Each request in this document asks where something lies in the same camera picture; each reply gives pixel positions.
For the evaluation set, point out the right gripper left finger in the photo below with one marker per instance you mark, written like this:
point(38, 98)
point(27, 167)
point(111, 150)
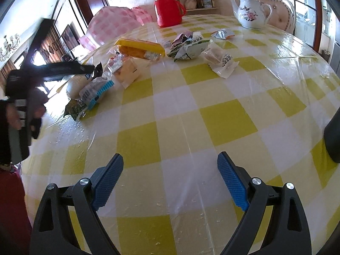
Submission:
point(53, 231)

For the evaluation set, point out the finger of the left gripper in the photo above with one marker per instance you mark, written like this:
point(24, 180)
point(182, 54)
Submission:
point(38, 39)
point(56, 71)

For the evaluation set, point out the purple snack packet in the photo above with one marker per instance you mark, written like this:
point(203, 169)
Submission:
point(181, 38)

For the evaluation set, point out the clear rice cake packet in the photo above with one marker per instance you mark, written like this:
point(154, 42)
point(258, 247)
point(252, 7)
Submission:
point(219, 61)

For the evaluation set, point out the left hand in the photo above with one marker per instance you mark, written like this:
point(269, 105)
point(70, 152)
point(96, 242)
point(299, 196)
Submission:
point(12, 114)

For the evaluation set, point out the white bun package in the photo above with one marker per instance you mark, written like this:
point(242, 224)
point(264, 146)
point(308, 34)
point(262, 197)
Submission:
point(79, 81)

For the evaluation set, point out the blue striped snack packet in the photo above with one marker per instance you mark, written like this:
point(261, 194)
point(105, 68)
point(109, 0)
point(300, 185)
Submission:
point(93, 91)

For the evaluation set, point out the small green snack packet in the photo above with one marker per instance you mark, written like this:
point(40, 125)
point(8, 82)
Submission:
point(75, 108)

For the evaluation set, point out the clear bread package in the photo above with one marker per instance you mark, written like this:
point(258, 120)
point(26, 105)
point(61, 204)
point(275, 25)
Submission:
point(124, 69)

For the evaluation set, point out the pink checkered chair cover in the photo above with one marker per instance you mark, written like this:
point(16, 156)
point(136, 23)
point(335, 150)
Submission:
point(111, 22)

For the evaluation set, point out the yellow cake package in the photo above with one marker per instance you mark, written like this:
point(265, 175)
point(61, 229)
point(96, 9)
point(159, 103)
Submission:
point(141, 49)

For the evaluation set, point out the yellow checkered tablecloth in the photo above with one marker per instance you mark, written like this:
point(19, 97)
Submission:
point(171, 123)

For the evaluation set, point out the red thermos jug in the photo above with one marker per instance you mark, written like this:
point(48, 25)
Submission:
point(169, 12)

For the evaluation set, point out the green white snack packet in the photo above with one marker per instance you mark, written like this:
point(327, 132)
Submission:
point(188, 50)

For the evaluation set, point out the white blue snack packet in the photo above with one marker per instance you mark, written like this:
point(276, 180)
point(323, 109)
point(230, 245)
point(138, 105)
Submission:
point(197, 36)

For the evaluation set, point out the silver orange snack packet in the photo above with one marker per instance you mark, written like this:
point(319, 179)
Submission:
point(223, 34)

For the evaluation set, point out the white floral teapot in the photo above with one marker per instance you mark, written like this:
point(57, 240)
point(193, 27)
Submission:
point(252, 14)

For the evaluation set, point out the white ornate padded chair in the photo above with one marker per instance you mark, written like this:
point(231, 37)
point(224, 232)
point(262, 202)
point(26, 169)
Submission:
point(283, 15)

